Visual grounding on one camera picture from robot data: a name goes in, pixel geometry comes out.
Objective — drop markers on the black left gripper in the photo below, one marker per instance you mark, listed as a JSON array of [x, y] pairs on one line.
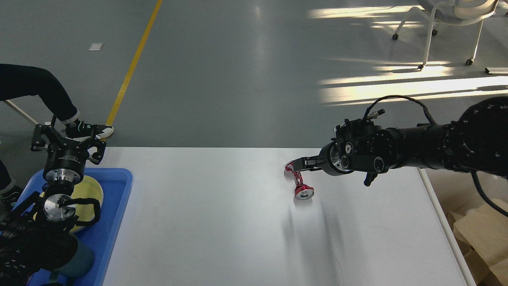
[[65, 164]]

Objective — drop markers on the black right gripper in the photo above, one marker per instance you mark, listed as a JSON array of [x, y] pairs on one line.
[[328, 160]]

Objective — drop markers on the crushed red can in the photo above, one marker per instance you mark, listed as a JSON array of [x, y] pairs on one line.
[[302, 191]]

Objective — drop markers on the yellow plate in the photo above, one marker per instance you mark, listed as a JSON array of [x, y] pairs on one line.
[[93, 190]]

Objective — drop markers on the dark green mug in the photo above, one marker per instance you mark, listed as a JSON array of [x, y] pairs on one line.
[[80, 263]]

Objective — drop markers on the large brown paper bag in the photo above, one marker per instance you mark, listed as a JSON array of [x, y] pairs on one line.
[[486, 231]]

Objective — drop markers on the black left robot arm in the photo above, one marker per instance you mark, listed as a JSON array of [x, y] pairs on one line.
[[17, 264]]

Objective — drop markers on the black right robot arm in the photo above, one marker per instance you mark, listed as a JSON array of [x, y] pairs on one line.
[[476, 142]]

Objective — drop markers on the blue plastic tray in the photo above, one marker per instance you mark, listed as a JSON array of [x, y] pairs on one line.
[[107, 238]]

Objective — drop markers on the white plastic bin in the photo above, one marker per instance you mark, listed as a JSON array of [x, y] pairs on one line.
[[456, 192]]

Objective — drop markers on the white rolling chair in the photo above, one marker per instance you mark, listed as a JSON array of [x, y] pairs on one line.
[[458, 13]]

